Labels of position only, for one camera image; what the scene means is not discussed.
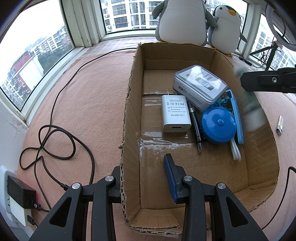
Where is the white power strip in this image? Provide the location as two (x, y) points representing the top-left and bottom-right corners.
(0, 164), (30, 226)

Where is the white power adapter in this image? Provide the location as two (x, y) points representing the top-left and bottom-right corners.
(161, 93), (192, 133)

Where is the black charger block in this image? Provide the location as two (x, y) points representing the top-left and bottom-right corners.
(7, 175), (37, 209)

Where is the small grey penguin plush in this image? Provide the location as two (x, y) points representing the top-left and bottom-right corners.
(209, 5), (248, 57)

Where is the long black cable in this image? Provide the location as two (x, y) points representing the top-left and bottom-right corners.
(20, 46), (137, 189)

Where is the black pen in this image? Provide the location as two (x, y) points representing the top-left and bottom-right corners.
(187, 102), (204, 152)

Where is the white bay window frame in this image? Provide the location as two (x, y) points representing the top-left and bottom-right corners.
(0, 0), (296, 126)

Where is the white ring light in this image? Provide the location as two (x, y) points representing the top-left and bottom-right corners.
(266, 0), (296, 50)

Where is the thin black cable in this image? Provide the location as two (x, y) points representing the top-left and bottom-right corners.
(261, 166), (296, 230)

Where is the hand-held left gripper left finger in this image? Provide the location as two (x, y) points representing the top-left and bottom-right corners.
(29, 166), (123, 241)

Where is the clear plastic case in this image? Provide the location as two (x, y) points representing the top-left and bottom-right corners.
(173, 65), (228, 112)

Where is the blue plastic holder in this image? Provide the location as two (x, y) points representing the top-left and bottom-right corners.
(225, 90), (244, 145)

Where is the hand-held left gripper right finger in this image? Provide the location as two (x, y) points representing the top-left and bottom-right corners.
(164, 153), (269, 241)

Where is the green white tube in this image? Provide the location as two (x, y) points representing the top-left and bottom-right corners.
(233, 66), (265, 131)

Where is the white usb cable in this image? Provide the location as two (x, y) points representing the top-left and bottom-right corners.
(229, 139), (241, 161)

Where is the black cable with inline switch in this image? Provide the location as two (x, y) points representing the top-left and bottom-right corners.
(232, 52), (269, 69)

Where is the large grey penguin plush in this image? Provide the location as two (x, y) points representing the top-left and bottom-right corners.
(152, 0), (219, 45)

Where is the blue round tape measure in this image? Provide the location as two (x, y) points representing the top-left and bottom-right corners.
(201, 106), (237, 144)

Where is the cardboard box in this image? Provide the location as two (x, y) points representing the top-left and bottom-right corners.
(119, 42), (280, 234)

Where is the black tripod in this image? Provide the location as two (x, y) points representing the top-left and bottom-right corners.
(250, 40), (283, 71)

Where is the black plug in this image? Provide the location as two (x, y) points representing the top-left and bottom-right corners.
(27, 214), (38, 227)

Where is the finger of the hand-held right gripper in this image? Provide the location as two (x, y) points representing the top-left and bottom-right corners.
(240, 67), (296, 93)

